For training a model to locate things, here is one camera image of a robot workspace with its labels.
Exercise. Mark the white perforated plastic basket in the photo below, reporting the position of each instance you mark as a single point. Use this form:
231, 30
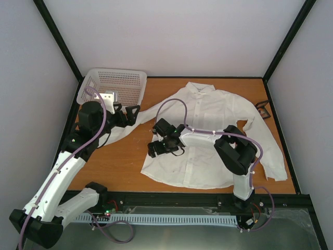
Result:
128, 84

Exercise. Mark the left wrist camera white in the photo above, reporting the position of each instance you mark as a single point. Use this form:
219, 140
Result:
110, 98

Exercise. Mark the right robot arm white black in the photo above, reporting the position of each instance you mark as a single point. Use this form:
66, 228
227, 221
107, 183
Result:
239, 153

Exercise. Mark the light blue slotted cable duct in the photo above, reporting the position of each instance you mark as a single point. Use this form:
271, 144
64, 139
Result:
172, 220

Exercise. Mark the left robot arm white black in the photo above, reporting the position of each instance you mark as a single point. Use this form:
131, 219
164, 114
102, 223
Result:
44, 217

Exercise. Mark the black open brooch box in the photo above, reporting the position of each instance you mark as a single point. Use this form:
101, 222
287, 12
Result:
262, 106

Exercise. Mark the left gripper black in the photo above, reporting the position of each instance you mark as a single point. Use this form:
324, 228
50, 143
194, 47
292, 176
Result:
123, 122

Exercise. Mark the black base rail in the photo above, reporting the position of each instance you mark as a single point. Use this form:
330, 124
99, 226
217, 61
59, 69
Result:
119, 200

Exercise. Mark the white button-up shirt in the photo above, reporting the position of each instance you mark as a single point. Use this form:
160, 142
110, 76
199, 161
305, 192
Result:
207, 112

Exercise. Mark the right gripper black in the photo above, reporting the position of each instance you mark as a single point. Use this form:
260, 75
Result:
159, 150

